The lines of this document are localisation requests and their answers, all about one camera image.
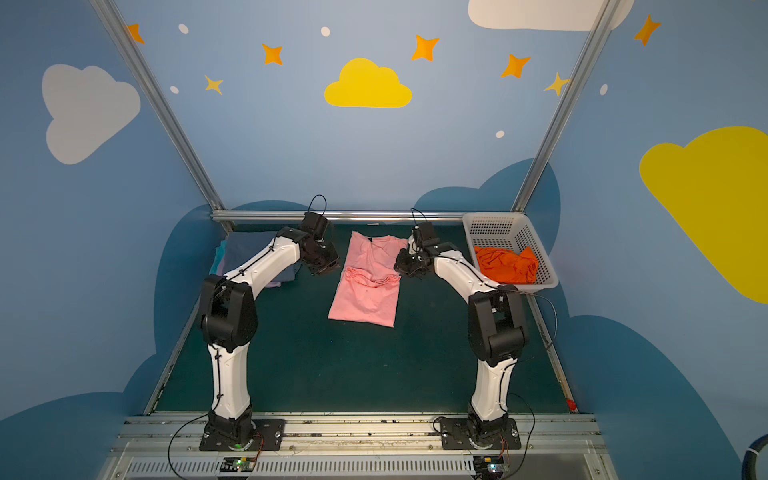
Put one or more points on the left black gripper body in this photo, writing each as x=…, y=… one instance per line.
x=324, y=259

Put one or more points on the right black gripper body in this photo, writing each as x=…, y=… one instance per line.
x=409, y=262

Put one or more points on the pink t shirt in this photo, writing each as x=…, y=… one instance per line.
x=369, y=285

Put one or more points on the white plastic laundry basket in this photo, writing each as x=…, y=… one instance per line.
x=511, y=231

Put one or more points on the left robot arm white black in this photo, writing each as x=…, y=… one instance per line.
x=228, y=321

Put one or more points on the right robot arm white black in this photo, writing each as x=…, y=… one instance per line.
x=497, y=335

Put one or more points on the folded grey blue t shirt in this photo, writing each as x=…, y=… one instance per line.
x=241, y=246

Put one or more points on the orange t shirt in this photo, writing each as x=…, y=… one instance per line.
x=507, y=267

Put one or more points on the folded teal t shirt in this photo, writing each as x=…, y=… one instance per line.
x=219, y=255

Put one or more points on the right green circuit board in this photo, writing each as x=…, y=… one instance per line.
x=489, y=468

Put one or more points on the green circuit board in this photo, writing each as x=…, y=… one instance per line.
x=489, y=468
x=237, y=465

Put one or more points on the left green circuit board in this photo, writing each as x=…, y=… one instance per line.
x=237, y=465

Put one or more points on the aluminium frame back crossbar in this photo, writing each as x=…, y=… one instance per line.
x=351, y=216

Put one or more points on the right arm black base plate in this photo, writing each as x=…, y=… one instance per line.
x=472, y=434

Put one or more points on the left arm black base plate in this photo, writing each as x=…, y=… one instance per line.
x=270, y=432

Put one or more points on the aluminium frame left post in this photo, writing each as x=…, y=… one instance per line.
x=113, y=22

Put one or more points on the aluminium frame post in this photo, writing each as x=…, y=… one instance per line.
x=113, y=22
x=584, y=65

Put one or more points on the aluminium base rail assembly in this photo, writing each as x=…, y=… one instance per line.
x=358, y=446

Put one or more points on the aluminium frame right post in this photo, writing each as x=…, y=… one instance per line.
x=584, y=65

